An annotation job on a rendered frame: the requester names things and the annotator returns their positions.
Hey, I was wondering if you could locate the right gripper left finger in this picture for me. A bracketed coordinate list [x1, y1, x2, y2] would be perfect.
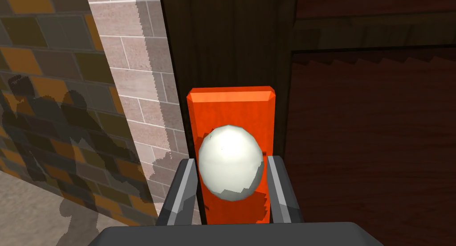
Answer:
[155, 158, 199, 227]

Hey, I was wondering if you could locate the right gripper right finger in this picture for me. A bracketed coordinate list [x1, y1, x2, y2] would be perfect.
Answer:
[267, 155, 305, 225]

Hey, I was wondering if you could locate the white ball knob on orange plate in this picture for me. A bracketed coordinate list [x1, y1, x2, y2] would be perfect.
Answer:
[187, 86, 277, 226]

